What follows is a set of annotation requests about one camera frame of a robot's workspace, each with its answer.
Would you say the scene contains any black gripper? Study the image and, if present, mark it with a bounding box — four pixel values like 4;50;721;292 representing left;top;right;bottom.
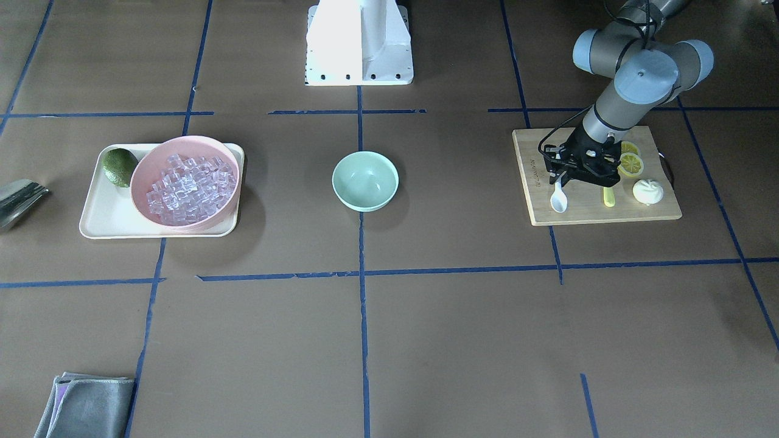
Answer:
543;131;621;187

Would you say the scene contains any white plastic spoon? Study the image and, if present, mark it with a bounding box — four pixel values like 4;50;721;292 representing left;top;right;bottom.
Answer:
549;182;568;214

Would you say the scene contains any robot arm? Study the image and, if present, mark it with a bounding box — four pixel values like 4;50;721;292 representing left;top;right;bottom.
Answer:
538;1;714;187

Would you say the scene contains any green bowl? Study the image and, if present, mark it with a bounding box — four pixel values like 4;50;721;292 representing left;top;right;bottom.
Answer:
332;151;400;212

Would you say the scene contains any pile of ice cubes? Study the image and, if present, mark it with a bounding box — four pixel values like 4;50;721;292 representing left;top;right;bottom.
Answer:
145;153;237;226

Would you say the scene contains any pink bowl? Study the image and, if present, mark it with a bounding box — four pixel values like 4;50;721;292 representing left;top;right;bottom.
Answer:
129;135;245;237

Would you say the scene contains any metal ice scoop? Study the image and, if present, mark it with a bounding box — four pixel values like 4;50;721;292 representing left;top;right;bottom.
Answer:
1;178;50;233

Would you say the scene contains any yellow plastic knife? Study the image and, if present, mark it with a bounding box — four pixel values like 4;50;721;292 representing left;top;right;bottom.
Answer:
602;187;616;208

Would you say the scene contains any lower lemon slice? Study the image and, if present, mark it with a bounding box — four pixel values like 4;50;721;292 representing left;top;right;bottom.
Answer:
621;141;641;157

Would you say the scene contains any white steamed bun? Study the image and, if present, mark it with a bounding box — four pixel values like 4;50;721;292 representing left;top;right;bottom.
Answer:
632;178;665;206

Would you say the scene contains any bamboo cutting board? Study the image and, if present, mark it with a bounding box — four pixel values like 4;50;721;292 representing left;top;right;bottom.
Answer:
512;127;682;226

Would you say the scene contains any green lime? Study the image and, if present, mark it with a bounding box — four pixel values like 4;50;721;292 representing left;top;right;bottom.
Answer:
101;148;139;188

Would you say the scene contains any beige tray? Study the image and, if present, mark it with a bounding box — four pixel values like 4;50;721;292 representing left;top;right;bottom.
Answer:
80;142;240;240

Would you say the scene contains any folded grey cloth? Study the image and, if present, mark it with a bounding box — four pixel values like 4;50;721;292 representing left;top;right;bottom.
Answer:
33;372;134;437

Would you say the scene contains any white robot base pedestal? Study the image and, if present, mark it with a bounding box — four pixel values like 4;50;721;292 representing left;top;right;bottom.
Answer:
304;1;414;86

